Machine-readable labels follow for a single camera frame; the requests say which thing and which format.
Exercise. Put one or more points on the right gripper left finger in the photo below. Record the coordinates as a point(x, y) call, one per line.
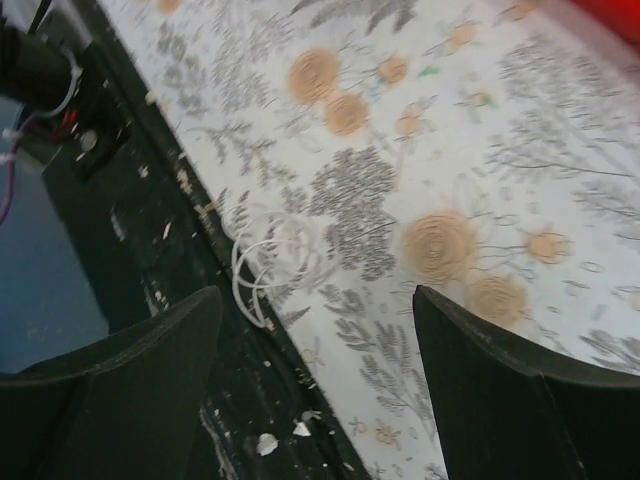
point(125, 407)

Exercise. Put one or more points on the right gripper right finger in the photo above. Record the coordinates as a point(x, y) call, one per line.
point(508, 408)

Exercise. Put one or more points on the red double plastic bin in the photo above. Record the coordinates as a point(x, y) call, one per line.
point(620, 16)

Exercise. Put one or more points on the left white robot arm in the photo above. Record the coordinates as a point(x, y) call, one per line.
point(41, 70)

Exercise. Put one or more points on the floral table mat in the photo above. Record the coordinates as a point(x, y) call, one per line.
point(356, 150)

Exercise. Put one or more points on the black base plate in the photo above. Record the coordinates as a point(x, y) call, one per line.
point(151, 244)

